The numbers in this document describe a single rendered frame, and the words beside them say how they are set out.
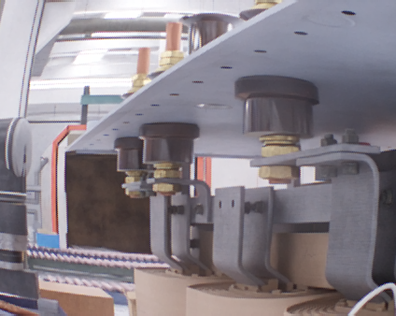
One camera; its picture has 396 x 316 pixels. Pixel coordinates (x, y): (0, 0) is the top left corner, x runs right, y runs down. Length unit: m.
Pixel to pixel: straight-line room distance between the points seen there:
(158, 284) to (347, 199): 0.78
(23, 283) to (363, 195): 0.62
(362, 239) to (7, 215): 0.61
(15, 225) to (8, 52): 10.57
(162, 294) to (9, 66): 10.24
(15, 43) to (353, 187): 11.04
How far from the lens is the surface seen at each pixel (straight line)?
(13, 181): 1.16
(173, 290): 1.49
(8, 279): 1.18
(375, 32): 0.63
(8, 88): 11.56
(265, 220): 1.17
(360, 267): 0.76
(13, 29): 11.79
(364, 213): 0.76
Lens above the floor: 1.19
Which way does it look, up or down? 4 degrees up
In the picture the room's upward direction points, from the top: 1 degrees clockwise
